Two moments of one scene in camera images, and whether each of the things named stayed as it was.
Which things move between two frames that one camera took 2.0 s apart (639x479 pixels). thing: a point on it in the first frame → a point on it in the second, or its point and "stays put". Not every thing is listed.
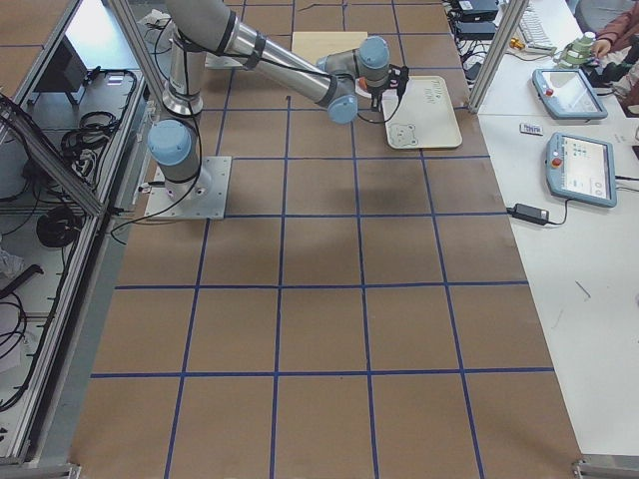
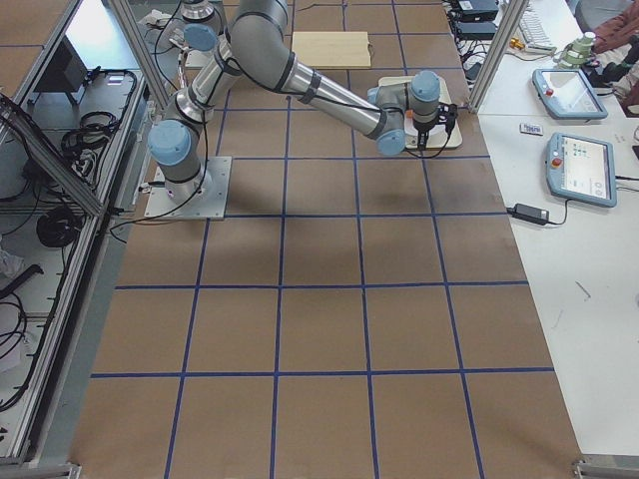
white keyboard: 533,32 stays put
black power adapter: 530,214 stays put
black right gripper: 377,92 → 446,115
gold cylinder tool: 517,44 stays put
